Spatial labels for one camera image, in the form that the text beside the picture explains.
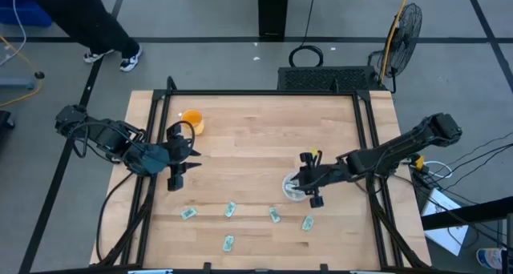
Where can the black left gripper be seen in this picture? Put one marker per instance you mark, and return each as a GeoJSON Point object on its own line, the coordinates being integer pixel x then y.
{"type": "Point", "coordinates": [176, 154]}

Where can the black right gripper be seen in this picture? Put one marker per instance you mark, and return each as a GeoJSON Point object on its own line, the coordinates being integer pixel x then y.
{"type": "Point", "coordinates": [318, 174]}

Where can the green white stevia packet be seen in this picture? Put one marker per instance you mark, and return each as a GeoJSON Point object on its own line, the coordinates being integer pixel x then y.
{"type": "Point", "coordinates": [188, 213]}
{"type": "Point", "coordinates": [274, 214]}
{"type": "Point", "coordinates": [292, 187]}
{"type": "Point", "coordinates": [308, 222]}
{"type": "Point", "coordinates": [230, 209]}
{"type": "Point", "coordinates": [228, 243]}

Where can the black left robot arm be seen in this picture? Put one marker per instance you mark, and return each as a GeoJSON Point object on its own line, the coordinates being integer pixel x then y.
{"type": "Point", "coordinates": [108, 138]}

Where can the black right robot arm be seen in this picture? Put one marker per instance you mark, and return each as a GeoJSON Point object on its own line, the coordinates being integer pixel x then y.
{"type": "Point", "coordinates": [393, 150]}

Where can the clear plastic cup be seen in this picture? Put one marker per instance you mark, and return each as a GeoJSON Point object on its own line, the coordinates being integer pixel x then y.
{"type": "Point", "coordinates": [286, 192]}

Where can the yellow cup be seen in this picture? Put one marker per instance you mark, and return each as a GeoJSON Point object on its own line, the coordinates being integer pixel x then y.
{"type": "Point", "coordinates": [192, 117]}

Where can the black computer case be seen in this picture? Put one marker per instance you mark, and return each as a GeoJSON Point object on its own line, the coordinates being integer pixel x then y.
{"type": "Point", "coordinates": [324, 78]}

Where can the yellow plug connector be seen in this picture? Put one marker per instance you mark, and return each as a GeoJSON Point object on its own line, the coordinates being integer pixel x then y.
{"type": "Point", "coordinates": [419, 162]}

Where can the white cardboard box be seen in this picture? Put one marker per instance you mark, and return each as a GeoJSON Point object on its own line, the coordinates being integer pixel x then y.
{"type": "Point", "coordinates": [449, 234]}

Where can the black tower box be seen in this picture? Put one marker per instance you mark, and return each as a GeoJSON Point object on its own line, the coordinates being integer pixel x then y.
{"type": "Point", "coordinates": [273, 13]}

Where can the black desk bar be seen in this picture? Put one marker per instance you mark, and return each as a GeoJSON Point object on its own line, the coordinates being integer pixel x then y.
{"type": "Point", "coordinates": [469, 214]}

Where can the black round floor disc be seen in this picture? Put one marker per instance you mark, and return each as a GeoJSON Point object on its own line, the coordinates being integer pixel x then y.
{"type": "Point", "coordinates": [39, 75]}

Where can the black floor fan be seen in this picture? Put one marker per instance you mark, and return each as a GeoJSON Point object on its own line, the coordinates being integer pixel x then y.
{"type": "Point", "coordinates": [402, 37]}

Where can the person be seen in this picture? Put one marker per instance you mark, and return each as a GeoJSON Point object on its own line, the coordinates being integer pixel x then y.
{"type": "Point", "coordinates": [80, 13]}

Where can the black stool base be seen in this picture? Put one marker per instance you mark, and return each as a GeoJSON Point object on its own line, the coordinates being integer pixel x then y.
{"type": "Point", "coordinates": [6, 119]}

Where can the grey power strip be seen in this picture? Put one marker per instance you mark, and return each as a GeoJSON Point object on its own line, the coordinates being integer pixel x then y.
{"type": "Point", "coordinates": [14, 83]}

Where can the white and blue shoe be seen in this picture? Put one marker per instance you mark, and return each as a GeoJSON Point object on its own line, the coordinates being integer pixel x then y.
{"type": "Point", "coordinates": [491, 259]}

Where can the blue plastic bin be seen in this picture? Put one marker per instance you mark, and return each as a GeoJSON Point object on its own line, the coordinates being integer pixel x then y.
{"type": "Point", "coordinates": [24, 13]}

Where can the black aluminium table frame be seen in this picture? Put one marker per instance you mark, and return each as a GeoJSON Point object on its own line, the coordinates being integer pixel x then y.
{"type": "Point", "coordinates": [260, 92]}

